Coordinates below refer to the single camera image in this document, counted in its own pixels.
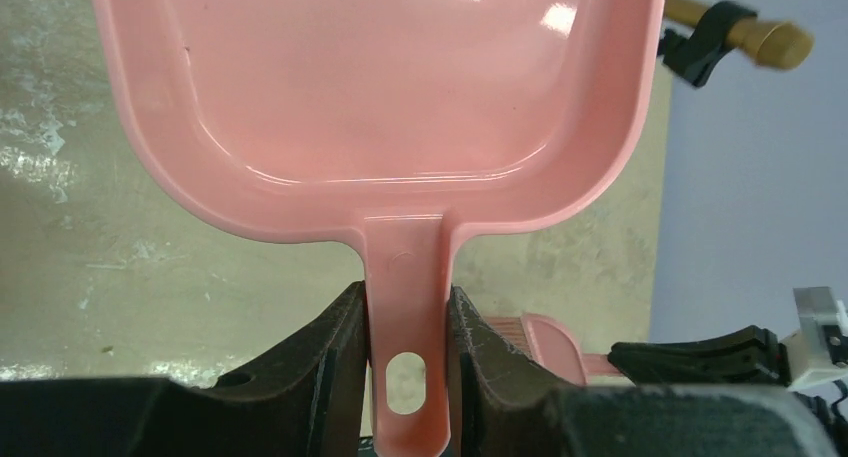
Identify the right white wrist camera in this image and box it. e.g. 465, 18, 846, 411
781, 287, 847, 391

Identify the black stand gold microphone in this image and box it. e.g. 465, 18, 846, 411
657, 0, 815, 88

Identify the pink hand brush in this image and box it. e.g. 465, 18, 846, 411
484, 313, 624, 385

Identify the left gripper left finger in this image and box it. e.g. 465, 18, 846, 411
1, 282, 368, 456

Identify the pink dustpan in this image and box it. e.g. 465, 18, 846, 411
91, 0, 665, 456

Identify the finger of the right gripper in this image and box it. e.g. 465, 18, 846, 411
607, 326, 792, 386

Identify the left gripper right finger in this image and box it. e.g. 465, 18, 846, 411
447, 287, 829, 456

